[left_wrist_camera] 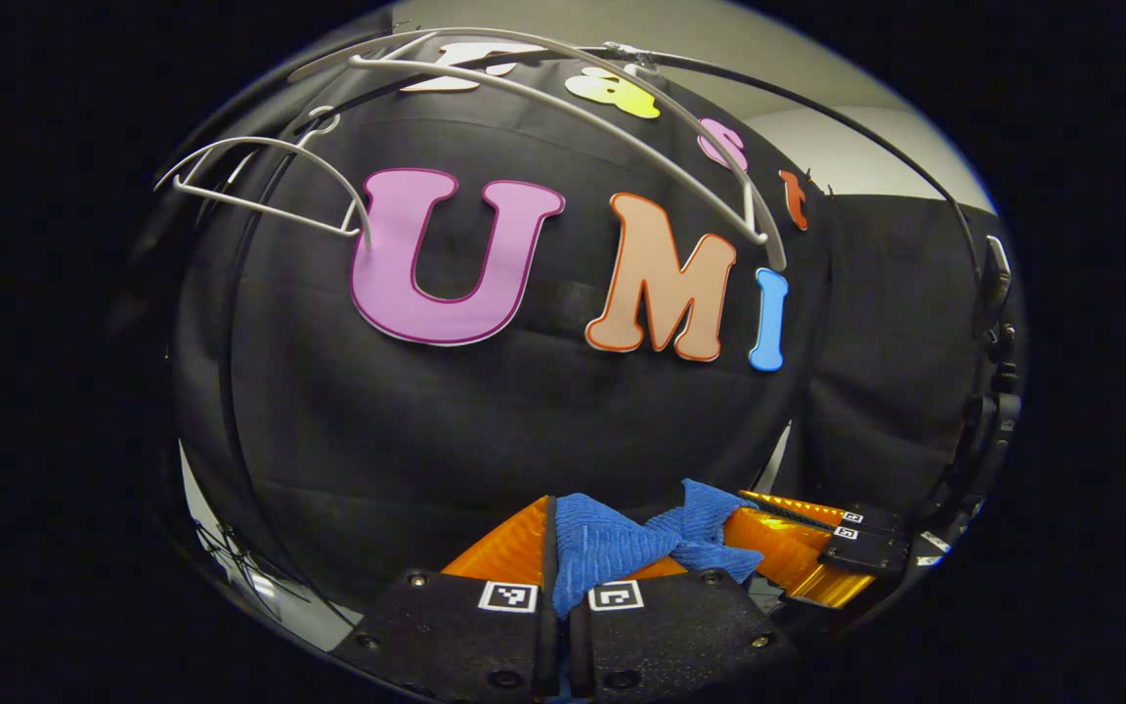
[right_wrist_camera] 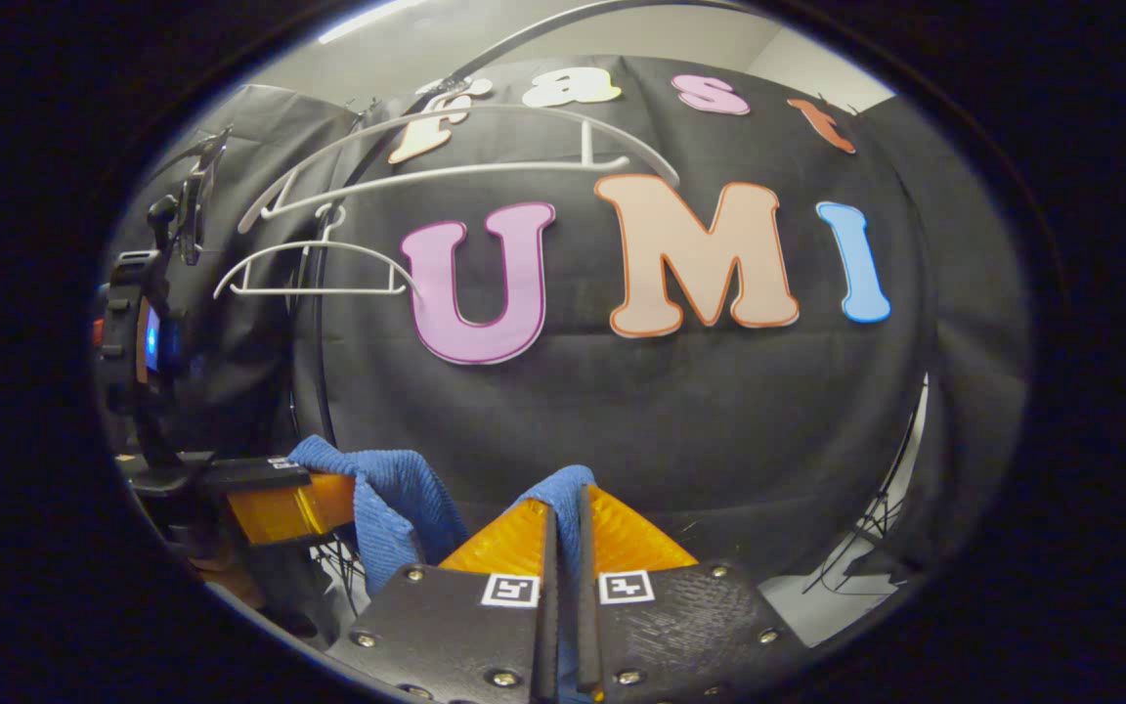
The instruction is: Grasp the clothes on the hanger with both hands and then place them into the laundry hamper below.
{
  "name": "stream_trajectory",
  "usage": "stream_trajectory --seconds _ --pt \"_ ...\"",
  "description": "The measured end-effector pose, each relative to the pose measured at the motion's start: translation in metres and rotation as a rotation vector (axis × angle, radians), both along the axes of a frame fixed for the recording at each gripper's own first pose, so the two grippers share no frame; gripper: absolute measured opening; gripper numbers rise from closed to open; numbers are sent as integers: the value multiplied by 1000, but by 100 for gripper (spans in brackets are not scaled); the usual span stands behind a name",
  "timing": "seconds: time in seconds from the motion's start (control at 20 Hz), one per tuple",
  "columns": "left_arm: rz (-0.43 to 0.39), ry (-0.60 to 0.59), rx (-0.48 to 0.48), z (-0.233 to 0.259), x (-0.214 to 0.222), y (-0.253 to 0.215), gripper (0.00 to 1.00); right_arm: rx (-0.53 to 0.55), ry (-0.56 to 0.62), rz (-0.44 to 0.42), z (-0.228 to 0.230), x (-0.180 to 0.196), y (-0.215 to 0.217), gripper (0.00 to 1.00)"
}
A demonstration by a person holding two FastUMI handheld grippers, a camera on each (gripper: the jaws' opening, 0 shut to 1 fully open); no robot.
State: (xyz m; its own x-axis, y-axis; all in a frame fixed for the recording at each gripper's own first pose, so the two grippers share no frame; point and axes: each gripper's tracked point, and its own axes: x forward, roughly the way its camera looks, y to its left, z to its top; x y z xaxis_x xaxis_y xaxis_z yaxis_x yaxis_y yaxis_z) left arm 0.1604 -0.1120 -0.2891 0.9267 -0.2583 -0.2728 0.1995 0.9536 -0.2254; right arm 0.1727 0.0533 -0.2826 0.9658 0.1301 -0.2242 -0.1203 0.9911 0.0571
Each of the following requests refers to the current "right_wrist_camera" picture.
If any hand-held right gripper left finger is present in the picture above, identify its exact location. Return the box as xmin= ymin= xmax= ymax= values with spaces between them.
xmin=326 ymin=497 xmax=560 ymax=704

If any blue corduroy jacket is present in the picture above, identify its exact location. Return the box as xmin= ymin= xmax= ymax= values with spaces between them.
xmin=287 ymin=434 xmax=599 ymax=704

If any black clothes rack rail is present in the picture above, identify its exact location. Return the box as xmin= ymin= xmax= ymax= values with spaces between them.
xmin=309 ymin=0 xmax=750 ymax=451

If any white plastic clothes hanger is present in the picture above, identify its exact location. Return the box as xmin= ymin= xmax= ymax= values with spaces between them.
xmin=213 ymin=205 xmax=423 ymax=299

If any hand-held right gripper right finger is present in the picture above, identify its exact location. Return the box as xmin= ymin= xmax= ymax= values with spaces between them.
xmin=576 ymin=484 xmax=810 ymax=704

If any white hanger with flat bar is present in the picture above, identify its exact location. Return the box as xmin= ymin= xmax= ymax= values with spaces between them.
xmin=236 ymin=102 xmax=683 ymax=236

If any black cable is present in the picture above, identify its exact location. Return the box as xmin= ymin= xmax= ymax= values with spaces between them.
xmin=802 ymin=386 xmax=928 ymax=597

